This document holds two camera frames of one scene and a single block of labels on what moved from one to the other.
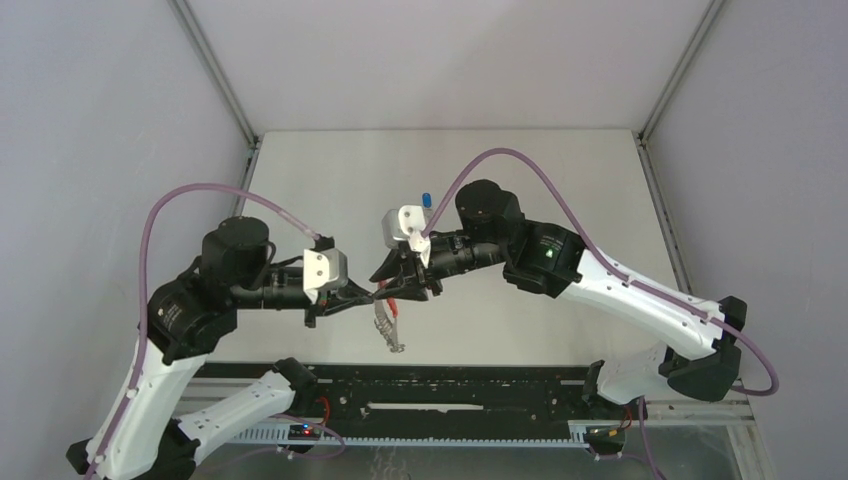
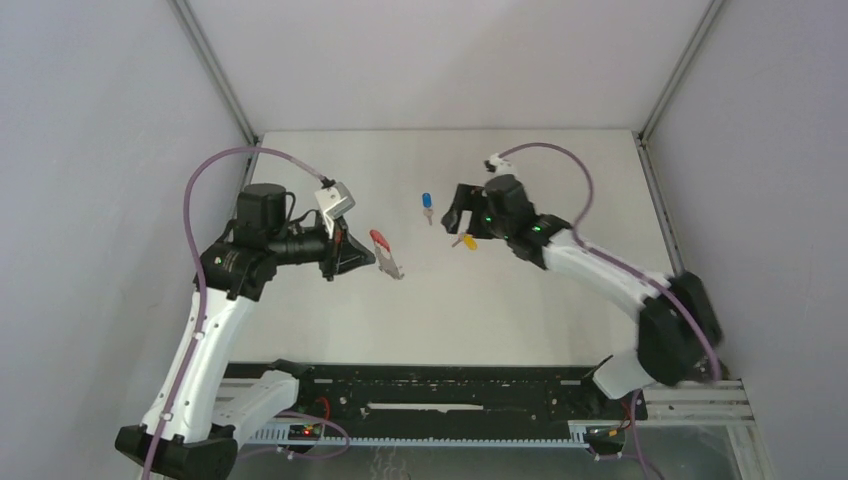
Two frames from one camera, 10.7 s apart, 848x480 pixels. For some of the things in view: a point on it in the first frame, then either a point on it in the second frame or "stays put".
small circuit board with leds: [303, 432] stays put
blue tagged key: [427, 202] stays put
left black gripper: [338, 299] → [332, 263]
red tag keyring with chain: [386, 321] → [384, 257]
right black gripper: [413, 277] → [469, 199]
